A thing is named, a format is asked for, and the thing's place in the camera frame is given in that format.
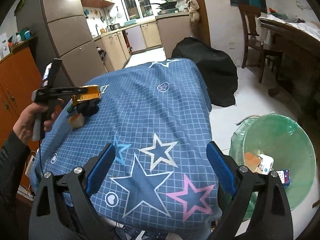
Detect beige kitchen cabinets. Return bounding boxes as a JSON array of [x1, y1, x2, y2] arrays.
[[93, 12, 193, 72]]

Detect gold foil carton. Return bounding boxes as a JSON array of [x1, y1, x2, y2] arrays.
[[72, 85, 101, 106]]

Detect green rolled cloth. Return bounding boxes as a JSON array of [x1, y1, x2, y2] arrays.
[[66, 104, 76, 113]]

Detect orange wooden cabinet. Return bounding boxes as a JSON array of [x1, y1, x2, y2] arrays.
[[0, 46, 42, 144]]

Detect green-lined trash bin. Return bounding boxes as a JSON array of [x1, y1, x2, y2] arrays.
[[229, 114, 316, 210]]

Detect black cloth bag on floor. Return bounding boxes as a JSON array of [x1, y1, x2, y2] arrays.
[[171, 37, 238, 107]]

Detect white cloth on table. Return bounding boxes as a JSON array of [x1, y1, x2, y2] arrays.
[[258, 15, 319, 41]]

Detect dark wooden dining table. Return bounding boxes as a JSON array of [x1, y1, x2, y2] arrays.
[[258, 17, 319, 121]]

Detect person's left hand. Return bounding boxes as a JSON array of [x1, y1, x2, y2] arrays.
[[12, 99, 64, 145]]

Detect wooden chair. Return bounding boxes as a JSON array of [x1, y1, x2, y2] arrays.
[[238, 3, 283, 83]]

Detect grey refrigerator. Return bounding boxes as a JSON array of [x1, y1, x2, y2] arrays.
[[16, 0, 107, 87]]

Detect yellow sponge block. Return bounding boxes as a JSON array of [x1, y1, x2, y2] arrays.
[[68, 113, 85, 129]]

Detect blue tissue pack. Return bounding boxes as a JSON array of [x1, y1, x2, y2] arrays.
[[276, 169, 291, 188]]

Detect person's left forearm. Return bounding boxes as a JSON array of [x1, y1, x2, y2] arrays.
[[1, 132, 30, 239]]

